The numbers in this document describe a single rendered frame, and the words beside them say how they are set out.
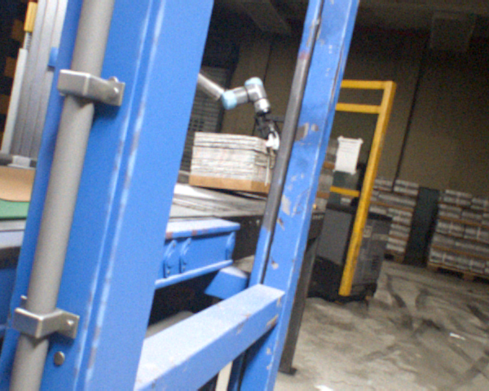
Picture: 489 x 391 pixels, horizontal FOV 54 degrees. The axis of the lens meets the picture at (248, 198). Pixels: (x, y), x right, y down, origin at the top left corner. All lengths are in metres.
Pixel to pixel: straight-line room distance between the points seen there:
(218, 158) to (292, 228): 1.15
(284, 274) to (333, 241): 3.30
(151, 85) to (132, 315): 0.18
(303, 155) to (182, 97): 0.55
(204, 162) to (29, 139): 0.83
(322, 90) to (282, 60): 9.38
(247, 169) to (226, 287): 1.05
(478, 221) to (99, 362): 7.62
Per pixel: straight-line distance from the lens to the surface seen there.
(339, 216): 4.20
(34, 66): 2.43
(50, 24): 2.44
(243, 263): 3.16
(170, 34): 0.36
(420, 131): 9.61
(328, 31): 0.95
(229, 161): 2.01
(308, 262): 2.32
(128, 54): 0.35
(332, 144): 3.73
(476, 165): 9.59
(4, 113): 1.46
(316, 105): 0.92
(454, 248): 7.86
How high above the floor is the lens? 0.91
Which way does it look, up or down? 3 degrees down
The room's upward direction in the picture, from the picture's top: 12 degrees clockwise
